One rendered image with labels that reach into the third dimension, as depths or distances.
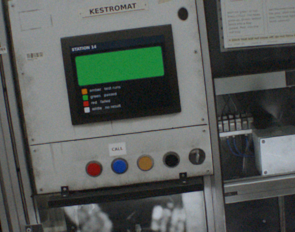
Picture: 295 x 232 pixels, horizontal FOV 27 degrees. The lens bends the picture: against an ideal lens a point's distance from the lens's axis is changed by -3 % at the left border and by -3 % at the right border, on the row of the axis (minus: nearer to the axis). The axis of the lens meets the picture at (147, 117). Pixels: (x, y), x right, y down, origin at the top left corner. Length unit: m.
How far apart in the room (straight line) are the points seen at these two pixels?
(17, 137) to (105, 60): 0.28
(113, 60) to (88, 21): 0.11
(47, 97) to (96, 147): 0.16
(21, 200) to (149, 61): 0.45
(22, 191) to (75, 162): 0.15
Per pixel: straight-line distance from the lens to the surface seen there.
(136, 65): 1.38
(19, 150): 1.47
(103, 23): 1.40
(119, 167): 1.44
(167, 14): 1.39
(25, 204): 1.52
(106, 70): 1.38
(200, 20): 1.41
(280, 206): 1.75
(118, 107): 1.39
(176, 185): 1.43
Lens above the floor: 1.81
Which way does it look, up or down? 12 degrees down
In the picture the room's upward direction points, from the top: 7 degrees counter-clockwise
